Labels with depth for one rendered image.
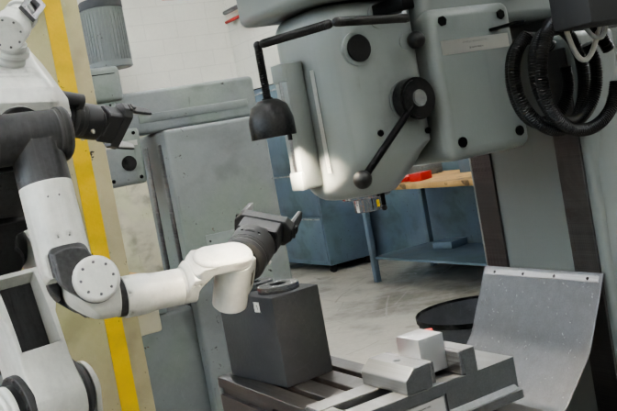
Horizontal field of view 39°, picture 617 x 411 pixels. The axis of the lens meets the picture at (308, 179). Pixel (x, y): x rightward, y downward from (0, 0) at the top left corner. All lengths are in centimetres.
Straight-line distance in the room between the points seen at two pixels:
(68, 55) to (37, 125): 158
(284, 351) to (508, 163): 59
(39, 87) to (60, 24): 146
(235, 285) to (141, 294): 17
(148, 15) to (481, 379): 990
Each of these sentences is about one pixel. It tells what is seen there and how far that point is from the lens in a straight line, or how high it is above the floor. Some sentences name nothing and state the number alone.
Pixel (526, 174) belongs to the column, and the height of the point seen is 128.
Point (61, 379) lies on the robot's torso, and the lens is 183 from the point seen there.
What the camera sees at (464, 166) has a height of 93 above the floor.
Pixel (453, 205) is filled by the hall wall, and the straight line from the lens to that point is 812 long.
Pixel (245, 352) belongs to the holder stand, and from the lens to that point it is 192.
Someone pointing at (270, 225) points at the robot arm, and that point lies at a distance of 172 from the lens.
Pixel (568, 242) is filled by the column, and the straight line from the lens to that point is 171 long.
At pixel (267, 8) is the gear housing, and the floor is 164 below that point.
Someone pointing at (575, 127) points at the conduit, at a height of 136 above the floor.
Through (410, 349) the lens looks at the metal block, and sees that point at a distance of 147.
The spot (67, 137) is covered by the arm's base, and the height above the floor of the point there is 150.
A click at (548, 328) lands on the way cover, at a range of 172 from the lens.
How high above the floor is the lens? 143
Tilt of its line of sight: 3 degrees down
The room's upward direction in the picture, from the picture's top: 10 degrees counter-clockwise
